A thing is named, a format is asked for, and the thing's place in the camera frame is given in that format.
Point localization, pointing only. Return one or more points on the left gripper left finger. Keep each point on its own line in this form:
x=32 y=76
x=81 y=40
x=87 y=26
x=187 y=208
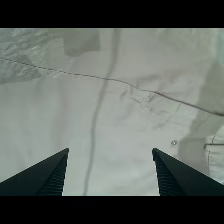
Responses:
x=40 y=178

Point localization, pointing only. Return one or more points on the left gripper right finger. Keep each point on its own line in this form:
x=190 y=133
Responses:
x=186 y=176

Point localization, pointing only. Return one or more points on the pinkish beige pants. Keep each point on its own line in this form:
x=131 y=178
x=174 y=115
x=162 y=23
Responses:
x=133 y=110

